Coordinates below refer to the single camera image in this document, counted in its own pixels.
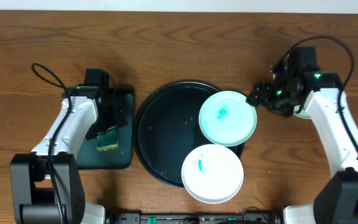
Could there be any green scrubbing sponge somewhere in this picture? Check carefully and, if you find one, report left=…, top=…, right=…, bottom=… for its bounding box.
left=96, top=130, right=119, bottom=151

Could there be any mint green plate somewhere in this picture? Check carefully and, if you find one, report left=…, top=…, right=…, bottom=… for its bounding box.
left=198, top=91, right=257, bottom=147
left=293, top=105, right=311, bottom=119

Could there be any mint green plate back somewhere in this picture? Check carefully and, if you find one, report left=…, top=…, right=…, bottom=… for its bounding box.
left=198, top=91, right=257, bottom=147

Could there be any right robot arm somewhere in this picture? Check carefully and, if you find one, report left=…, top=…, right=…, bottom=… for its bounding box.
left=247, top=72, right=358, bottom=223

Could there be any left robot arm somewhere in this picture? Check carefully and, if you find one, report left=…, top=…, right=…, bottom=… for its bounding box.
left=10, top=86, right=134, bottom=223

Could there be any black rectangular sponge tray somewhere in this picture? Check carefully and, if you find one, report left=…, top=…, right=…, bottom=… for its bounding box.
left=76, top=87, right=134, bottom=170

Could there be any black round tray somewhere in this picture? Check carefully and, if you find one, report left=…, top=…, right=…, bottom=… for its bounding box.
left=132, top=80, right=245, bottom=189

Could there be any white plate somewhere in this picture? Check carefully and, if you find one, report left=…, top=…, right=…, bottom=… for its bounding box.
left=181, top=144, right=244, bottom=204

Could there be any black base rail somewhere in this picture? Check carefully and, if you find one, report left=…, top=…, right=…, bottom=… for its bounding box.
left=104, top=212, right=284, bottom=224

